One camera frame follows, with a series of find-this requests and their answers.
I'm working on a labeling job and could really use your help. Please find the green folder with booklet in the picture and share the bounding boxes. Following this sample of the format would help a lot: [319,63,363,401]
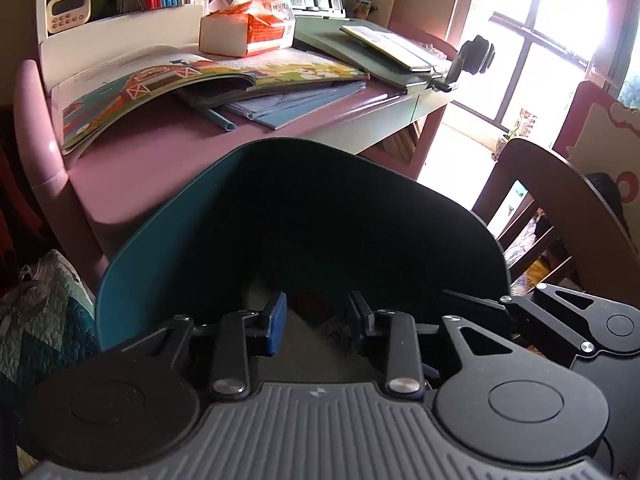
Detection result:
[292,16,454,92]

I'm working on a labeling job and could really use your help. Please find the orange tissue box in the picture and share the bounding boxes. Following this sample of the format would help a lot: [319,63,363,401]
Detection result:
[198,0,296,59]

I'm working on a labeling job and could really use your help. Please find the white timer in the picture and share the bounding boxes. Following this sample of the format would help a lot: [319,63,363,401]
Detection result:
[47,0,92,35]

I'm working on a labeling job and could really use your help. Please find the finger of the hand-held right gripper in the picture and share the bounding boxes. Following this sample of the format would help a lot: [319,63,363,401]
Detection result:
[435,282,609,357]

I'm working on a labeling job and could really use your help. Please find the colourful picture book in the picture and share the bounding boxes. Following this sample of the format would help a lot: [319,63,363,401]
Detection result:
[51,46,371,156]

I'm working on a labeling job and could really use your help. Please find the pink white board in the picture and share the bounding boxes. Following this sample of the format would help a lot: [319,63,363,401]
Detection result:
[565,80,640,202]

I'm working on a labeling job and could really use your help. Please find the dark wooden chair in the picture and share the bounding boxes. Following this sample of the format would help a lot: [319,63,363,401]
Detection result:
[471,138,640,297]

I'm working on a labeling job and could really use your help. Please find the window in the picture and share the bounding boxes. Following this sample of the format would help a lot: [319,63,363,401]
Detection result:
[445,0,640,133]

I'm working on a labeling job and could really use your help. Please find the pink desk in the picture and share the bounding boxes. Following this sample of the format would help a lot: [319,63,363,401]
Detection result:
[14,20,461,281]

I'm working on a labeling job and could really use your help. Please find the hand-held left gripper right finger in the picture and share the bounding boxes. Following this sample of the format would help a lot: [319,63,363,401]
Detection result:
[346,290,523,397]

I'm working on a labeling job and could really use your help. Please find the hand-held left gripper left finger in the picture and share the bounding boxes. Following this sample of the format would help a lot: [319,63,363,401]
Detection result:
[120,290,289,397]

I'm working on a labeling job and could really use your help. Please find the blue pen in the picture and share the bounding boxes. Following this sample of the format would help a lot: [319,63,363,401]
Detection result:
[201,105,236,132]

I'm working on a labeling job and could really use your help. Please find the blue notebooks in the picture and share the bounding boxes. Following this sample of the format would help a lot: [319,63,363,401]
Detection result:
[222,80,369,131]

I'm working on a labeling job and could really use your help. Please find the dark green bin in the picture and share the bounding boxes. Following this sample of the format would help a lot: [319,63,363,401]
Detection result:
[95,139,512,353]

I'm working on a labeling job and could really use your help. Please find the white desk shelf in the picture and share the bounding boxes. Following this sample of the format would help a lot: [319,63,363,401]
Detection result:
[37,0,208,82]

